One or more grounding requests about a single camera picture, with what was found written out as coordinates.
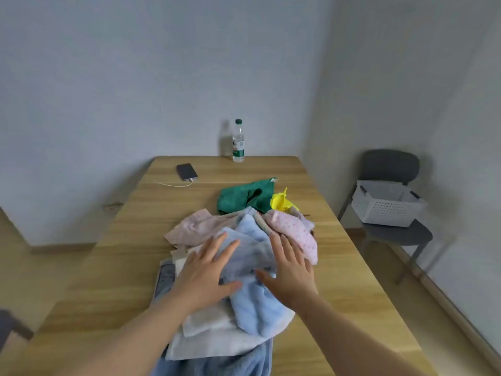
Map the person's left hand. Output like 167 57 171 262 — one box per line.
171 232 243 314

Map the person's right hand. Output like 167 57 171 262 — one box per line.
255 233 319 312

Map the light blue striped towel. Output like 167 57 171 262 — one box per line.
217 214 296 338

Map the pink dotted cloth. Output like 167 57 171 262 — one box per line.
263 210 318 265

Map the pale pink towel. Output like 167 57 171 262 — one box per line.
164 208 251 250

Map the cream white towel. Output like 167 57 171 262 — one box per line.
165 249 295 361

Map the yellow cloth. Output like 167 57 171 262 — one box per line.
270 187 300 213

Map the green cloth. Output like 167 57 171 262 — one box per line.
217 177 278 215

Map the grey-blue towel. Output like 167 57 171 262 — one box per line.
151 337 273 376

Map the white plastic basket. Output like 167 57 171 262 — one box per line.
351 180 428 228

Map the person's right forearm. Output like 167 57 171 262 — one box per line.
299 292 430 376

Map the person's left forearm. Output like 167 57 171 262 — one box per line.
54 294 196 376

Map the wooden table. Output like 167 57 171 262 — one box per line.
7 155 437 376

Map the grey smartphone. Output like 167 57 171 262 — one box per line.
176 163 198 182

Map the clear green-label water bottle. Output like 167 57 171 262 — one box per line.
231 119 246 163

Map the grey chair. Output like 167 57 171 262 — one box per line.
0 309 35 351
337 148 434 286

